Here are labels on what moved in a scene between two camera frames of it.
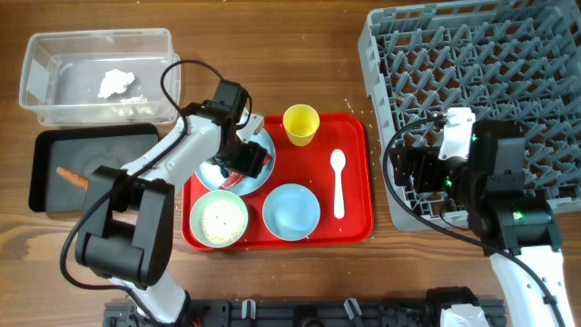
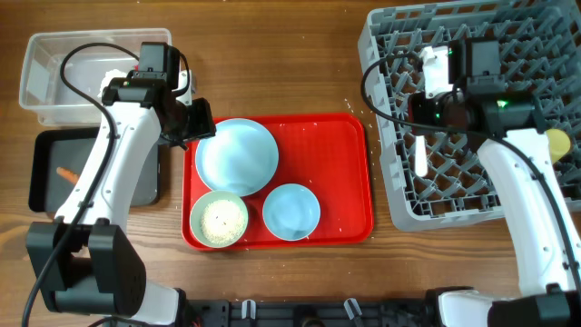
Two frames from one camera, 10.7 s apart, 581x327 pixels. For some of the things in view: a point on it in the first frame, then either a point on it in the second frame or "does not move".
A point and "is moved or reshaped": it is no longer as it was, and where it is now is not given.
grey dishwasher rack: [516, 63] does not move
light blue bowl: [291, 212] does not move
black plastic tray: [81, 151] does not move
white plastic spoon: [338, 161] is moved or reshaped
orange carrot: [72, 176] does not move
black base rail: [349, 312] does not move
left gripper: [251, 160] -> [203, 125]
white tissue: [114, 81] does not move
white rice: [222, 221] does not move
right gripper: [425, 159] -> [416, 109]
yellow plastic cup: [300, 123] -> [559, 143]
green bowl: [219, 219] does not move
